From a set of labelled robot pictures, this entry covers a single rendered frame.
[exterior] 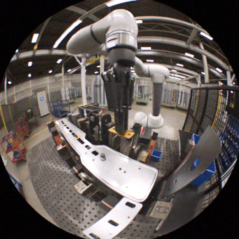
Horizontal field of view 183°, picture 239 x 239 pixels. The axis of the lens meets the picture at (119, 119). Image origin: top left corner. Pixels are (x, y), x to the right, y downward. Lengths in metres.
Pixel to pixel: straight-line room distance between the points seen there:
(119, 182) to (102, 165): 0.14
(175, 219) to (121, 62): 0.58
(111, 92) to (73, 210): 0.81
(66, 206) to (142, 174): 0.67
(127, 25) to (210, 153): 0.36
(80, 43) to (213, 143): 0.46
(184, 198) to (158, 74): 0.84
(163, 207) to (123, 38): 0.53
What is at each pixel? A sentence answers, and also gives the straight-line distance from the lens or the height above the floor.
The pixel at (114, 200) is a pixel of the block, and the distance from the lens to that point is 0.41.
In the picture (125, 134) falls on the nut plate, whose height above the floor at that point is 1.25.
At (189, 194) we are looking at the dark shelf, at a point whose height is 1.03.
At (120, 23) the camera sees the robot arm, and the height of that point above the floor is 1.58.
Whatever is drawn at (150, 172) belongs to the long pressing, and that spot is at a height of 1.00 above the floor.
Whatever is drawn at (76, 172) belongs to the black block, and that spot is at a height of 0.99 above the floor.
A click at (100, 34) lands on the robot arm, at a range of 0.28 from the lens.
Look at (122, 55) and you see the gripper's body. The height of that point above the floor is 1.47.
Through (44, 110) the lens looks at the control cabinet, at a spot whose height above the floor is 0.47.
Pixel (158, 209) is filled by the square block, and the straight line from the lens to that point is 0.36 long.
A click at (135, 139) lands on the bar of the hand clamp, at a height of 1.12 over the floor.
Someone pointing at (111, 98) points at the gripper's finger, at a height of 1.37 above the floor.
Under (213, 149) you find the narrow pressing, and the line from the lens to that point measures 0.21.
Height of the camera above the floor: 1.39
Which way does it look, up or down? 24 degrees down
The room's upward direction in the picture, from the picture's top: straight up
